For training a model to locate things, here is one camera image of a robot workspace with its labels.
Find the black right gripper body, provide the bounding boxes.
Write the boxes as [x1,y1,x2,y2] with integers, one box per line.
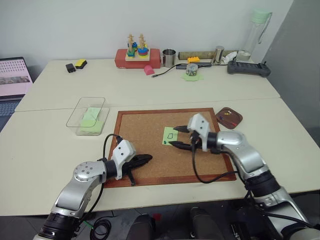
[186,129,203,152]

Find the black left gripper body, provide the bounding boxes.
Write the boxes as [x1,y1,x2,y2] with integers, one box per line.
[121,154,141,187]

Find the green sticky note with drawing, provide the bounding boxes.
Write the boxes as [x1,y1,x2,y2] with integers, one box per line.
[161,126,180,146]

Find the brown square tray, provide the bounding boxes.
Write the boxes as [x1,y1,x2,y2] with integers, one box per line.
[215,106,244,130]

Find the plain green sticky note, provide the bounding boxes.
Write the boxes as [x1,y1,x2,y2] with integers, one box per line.
[84,106,103,123]
[79,119,105,134]

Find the clear jar of pushpins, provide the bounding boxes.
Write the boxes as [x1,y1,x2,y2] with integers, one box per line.
[186,63,199,77]

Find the clear plastic box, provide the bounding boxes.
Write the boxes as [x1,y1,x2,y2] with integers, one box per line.
[65,96,111,137]

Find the red rectangular box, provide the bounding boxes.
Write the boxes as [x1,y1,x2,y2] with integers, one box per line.
[114,48,162,69]

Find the wood framed cork board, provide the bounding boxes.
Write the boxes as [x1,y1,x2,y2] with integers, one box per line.
[103,107,237,189]

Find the black flat hub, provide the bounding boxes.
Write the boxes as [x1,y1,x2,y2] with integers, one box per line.
[175,62,214,71]

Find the dark rounded shape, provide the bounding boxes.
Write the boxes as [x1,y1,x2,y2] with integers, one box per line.
[188,206,219,240]
[129,213,157,240]

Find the pink half round block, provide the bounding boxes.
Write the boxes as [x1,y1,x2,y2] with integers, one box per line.
[143,64,156,76]

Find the stainless steel mug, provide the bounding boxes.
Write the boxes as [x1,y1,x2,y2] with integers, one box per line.
[160,48,177,68]

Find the brown cardboard tube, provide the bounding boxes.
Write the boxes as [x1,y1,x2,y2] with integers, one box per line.
[178,50,236,61]

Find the steel cylinder cup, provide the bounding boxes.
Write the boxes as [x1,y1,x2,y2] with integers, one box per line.
[211,45,225,65]

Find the white crumpled paper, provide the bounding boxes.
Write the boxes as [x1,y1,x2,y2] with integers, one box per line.
[220,50,239,64]

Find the black handheld controller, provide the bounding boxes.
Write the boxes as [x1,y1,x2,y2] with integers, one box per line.
[226,59,272,78]

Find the small round glass jar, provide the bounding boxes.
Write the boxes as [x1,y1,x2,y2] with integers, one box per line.
[235,49,252,62]

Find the yellow black sponge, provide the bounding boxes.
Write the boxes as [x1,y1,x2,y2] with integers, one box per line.
[74,58,89,70]

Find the clear bottle with green lid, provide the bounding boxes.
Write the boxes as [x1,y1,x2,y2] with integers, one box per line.
[245,8,274,63]

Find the open laptop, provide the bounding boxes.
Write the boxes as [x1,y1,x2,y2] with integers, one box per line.
[0,56,34,132]

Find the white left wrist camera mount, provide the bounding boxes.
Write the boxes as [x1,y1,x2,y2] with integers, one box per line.
[109,139,137,181]

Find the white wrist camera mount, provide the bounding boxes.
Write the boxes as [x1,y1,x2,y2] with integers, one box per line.
[109,139,137,181]
[187,113,211,152]

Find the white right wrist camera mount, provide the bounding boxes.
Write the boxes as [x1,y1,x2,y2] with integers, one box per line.
[187,113,211,152]

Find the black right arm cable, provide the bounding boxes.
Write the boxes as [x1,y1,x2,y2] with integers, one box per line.
[190,136,237,185]

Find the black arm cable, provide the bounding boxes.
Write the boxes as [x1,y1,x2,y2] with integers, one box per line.
[190,136,237,185]
[83,133,124,226]

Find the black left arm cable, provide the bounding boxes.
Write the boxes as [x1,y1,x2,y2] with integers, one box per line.
[83,133,124,226]

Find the black usb cable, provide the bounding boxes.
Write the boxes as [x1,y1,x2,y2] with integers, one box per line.
[151,65,181,79]

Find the black coiled floor cable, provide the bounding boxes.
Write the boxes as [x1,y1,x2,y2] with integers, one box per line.
[89,215,113,240]

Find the wooden ring stacking toy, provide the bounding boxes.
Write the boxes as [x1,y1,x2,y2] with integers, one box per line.
[124,33,151,62]

